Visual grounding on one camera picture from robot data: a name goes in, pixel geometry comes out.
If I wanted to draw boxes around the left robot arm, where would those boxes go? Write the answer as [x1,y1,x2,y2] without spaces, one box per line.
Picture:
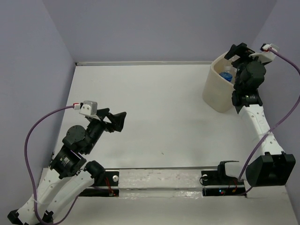
[7,103,127,225]

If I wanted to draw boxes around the blue label bottle row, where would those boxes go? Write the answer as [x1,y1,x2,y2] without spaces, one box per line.
[219,71,233,82]

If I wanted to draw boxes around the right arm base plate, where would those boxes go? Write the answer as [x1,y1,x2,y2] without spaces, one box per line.
[199,170,246,197]

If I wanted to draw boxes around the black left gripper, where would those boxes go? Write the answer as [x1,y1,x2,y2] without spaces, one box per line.
[84,107,128,153]

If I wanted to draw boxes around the clear unlabelled bottle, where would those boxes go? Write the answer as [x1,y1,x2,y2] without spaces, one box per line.
[224,62,235,73]

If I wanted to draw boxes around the beige plastic bin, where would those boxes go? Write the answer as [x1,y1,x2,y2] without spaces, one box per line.
[202,53,238,113]

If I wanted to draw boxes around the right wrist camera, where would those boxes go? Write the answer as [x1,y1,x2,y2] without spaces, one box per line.
[249,44,280,65]

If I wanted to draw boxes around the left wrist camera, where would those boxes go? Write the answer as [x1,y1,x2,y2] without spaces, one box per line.
[79,100,98,116]

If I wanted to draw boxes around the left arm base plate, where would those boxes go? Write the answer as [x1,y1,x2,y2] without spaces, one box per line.
[79,170,120,197]

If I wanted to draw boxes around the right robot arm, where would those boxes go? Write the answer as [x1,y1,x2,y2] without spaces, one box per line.
[216,43,300,187]

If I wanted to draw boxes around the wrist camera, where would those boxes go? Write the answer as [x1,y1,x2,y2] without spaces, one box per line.
[79,100,98,116]
[249,44,280,65]

